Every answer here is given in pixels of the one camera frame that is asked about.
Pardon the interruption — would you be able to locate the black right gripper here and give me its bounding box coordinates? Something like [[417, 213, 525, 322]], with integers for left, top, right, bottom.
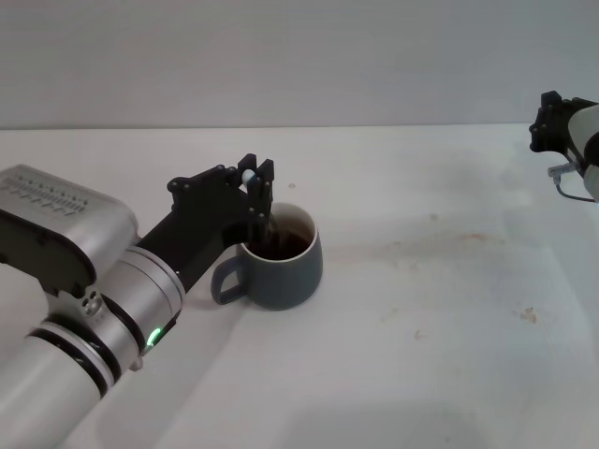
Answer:
[[529, 91, 599, 169]]

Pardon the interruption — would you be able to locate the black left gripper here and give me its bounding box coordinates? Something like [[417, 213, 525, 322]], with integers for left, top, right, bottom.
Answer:
[[137, 152, 276, 297]]

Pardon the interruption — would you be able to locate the metal spoon with light-blue handle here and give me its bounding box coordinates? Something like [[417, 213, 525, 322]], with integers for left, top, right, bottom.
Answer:
[[241, 169, 283, 244]]

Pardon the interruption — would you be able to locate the dark grey ceramic coffee mug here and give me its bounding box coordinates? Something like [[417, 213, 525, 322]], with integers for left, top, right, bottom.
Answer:
[[210, 201, 324, 311]]

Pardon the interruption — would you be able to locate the grey right wrist cable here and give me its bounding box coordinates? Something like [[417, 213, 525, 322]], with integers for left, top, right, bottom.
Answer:
[[547, 160, 598, 204]]

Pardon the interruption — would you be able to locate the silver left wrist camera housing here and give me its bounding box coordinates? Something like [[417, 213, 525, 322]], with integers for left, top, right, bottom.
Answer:
[[0, 164, 139, 300]]

